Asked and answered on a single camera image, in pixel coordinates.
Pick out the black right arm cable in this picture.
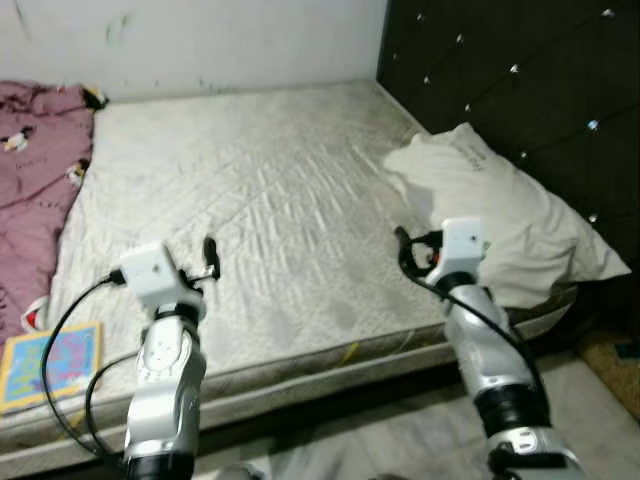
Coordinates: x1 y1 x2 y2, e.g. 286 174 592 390
398 255 547 401

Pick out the dark tufted headboard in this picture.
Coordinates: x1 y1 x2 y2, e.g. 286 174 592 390
375 0 640 271

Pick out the purple printed blanket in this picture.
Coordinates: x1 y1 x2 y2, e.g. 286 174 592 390
0 80 109 346

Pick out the short black left arm cable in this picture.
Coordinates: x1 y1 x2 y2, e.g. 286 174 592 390
85 350 151 467

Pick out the white quilted mattress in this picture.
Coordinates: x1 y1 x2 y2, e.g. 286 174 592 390
0 80 581 476

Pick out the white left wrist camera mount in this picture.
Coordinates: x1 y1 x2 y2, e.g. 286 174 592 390
118 241 197 317

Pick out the long black left arm cable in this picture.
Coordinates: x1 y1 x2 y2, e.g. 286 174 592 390
40 275 126 463

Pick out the colourful children's book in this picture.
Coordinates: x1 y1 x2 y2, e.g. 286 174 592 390
0 320 105 416

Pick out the dark bed frame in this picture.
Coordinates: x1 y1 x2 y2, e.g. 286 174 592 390
190 330 601 451

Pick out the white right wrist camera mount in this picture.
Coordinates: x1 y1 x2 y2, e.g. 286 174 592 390
432 218 490 287

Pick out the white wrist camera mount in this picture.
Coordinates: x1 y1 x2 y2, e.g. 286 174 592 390
118 241 197 317
432 218 490 287

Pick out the cream pillow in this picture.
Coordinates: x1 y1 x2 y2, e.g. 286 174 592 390
382 122 633 309

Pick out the brown floor mat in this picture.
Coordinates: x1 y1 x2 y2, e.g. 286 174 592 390
578 325 640 421

